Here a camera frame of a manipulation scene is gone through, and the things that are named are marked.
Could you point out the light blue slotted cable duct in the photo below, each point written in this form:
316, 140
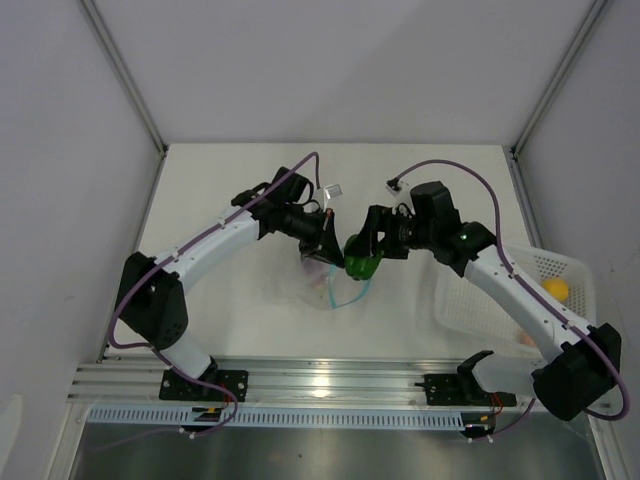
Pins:
279, 417

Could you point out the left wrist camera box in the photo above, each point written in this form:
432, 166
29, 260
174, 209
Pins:
330, 193

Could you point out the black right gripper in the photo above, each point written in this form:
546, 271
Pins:
380, 219

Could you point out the aluminium front rail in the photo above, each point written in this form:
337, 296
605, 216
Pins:
279, 383

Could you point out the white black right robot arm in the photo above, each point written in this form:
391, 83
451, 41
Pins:
579, 362

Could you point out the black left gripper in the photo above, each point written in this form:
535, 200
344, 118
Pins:
326, 249

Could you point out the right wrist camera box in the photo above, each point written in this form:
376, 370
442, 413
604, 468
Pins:
400, 191

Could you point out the yellow toy lemon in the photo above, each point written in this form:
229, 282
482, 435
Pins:
557, 288

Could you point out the green toy bell pepper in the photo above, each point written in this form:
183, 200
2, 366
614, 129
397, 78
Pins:
361, 268

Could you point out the white perforated plastic basket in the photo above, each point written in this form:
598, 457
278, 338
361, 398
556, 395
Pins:
496, 303

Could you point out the clear zip bag blue zipper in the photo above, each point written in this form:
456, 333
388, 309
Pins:
338, 292

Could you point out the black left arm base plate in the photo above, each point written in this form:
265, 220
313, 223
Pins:
216, 386

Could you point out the pink toy egg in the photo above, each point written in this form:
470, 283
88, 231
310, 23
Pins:
526, 340

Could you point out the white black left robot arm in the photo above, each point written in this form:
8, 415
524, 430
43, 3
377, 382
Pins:
152, 292

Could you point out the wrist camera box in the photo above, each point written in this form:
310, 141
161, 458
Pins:
400, 191
330, 193

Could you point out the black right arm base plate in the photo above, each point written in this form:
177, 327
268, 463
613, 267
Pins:
457, 390

